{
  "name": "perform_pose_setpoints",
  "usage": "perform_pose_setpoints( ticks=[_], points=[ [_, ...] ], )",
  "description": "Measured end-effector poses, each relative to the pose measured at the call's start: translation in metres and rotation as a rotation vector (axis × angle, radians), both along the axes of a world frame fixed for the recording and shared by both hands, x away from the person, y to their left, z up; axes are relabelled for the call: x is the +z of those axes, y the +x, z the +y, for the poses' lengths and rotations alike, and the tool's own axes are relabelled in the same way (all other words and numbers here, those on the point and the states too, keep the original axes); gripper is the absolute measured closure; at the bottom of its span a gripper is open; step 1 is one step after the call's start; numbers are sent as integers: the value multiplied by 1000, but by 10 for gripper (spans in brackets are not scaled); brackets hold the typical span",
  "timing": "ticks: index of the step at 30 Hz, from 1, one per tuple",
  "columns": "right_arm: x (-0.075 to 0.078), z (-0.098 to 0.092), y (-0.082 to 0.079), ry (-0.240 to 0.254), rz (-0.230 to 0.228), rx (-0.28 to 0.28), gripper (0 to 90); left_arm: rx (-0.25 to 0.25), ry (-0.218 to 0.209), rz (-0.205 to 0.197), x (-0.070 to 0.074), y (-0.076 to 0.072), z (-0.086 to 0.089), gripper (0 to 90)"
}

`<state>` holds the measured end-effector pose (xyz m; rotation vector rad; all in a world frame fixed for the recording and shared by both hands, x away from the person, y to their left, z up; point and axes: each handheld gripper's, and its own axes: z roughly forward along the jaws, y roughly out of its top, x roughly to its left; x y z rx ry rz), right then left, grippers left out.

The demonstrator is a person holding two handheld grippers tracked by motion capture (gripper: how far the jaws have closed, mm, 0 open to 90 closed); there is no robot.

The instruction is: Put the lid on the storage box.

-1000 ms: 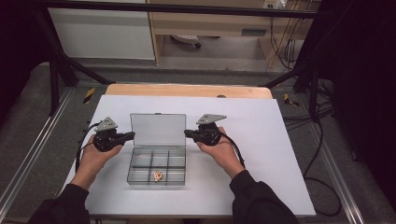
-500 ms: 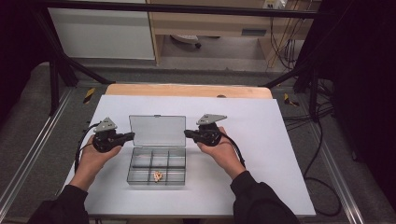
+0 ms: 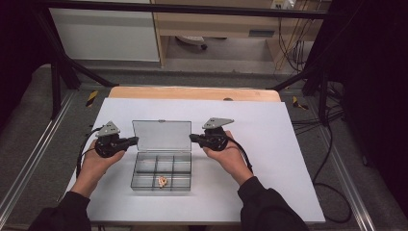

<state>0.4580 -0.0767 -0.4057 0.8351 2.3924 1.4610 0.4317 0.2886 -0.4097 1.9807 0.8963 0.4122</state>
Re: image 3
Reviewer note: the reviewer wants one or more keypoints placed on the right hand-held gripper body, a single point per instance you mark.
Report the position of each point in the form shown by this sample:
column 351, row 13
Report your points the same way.
column 216, row 139

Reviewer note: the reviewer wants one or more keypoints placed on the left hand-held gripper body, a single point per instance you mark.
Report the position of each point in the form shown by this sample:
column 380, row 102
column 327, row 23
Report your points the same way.
column 107, row 144

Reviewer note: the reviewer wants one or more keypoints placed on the clear grey compartment box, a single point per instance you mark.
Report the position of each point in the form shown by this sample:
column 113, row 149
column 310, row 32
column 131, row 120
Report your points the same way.
column 163, row 166

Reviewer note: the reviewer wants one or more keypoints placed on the small tan object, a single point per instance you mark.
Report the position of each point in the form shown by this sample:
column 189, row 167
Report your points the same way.
column 163, row 181

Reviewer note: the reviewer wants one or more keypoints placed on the person's right hand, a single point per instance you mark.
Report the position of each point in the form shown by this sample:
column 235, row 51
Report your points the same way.
column 231, row 160

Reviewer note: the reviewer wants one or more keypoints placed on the person's left hand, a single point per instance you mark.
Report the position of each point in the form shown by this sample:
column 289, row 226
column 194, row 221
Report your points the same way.
column 93, row 170

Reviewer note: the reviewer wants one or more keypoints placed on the wooden table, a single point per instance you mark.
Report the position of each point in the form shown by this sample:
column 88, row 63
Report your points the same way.
column 192, row 93

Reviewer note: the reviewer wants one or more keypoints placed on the yellow black tape strip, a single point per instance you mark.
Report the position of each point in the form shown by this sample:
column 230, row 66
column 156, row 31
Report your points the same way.
column 91, row 98
column 300, row 103

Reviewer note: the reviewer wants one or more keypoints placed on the white chair base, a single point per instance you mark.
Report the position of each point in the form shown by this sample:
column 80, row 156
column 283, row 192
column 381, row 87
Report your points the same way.
column 192, row 40

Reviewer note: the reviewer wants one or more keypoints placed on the white cabinet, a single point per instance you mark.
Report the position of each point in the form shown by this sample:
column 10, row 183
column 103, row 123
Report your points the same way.
column 106, row 35

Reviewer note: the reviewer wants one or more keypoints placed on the light wooden desk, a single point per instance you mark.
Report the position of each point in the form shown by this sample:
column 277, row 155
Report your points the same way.
column 208, row 27

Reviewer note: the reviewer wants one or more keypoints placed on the black curtain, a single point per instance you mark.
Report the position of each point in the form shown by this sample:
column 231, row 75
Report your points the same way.
column 19, row 48
column 378, row 96

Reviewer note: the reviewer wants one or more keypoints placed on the white power strip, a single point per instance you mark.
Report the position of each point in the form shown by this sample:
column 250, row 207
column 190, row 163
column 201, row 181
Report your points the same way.
column 282, row 4

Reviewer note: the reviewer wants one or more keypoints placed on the aluminium floor rail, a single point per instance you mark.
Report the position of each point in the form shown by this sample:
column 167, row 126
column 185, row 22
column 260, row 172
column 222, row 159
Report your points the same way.
column 35, row 150
column 349, row 186

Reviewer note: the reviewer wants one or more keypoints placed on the black metal frame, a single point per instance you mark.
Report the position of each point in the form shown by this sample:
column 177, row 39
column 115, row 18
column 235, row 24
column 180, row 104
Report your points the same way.
column 192, row 9

